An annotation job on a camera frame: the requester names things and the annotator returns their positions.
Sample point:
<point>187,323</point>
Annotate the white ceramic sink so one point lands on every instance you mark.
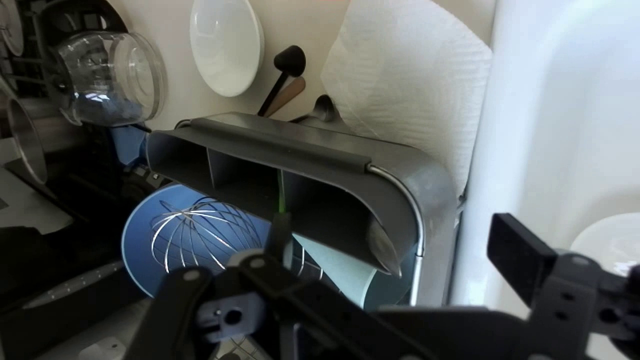
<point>560,127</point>

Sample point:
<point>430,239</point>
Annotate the silver spoon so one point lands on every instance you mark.
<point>385,248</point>

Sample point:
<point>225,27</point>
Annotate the small white plate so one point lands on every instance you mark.
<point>612,242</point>

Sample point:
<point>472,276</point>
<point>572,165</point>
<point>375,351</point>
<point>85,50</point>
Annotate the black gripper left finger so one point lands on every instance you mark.
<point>174,312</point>

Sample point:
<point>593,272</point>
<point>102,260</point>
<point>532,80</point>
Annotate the grey metal dish rack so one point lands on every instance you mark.
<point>312,160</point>

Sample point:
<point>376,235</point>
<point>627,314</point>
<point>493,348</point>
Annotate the white paper towel sheet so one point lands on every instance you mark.
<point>413,72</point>

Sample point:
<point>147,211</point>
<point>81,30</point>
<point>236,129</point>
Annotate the white bowl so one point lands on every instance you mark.
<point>225,41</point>

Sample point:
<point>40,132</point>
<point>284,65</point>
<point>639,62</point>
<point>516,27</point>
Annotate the black ladle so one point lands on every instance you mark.
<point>287,66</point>

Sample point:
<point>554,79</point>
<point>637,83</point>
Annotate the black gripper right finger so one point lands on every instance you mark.
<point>532,266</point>

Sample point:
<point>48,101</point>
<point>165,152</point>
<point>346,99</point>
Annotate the pale green kitchen utensil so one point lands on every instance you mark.
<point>341,266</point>

